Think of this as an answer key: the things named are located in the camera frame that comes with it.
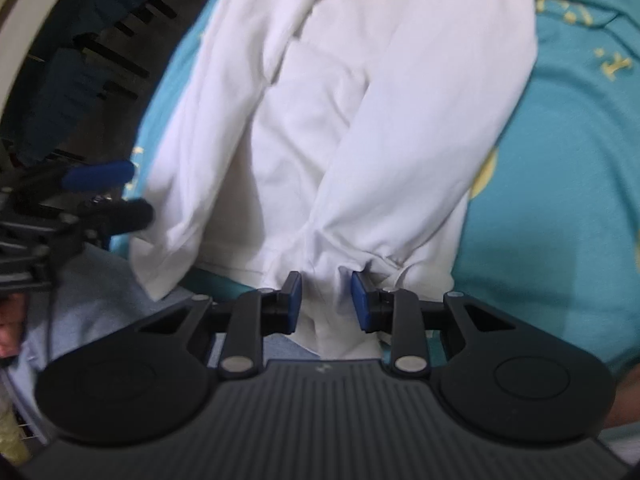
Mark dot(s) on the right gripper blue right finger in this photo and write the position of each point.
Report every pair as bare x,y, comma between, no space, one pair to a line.
395,312

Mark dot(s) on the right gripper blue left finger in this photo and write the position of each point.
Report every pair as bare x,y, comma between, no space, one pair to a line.
246,320

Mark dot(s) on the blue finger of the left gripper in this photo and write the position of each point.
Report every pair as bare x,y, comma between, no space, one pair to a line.
98,177

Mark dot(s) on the white garment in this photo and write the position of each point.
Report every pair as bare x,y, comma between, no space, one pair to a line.
328,137

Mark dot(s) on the person left hand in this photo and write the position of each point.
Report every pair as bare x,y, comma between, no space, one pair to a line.
13,310

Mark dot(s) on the blue chair near table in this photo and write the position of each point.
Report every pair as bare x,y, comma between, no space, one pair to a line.
87,77

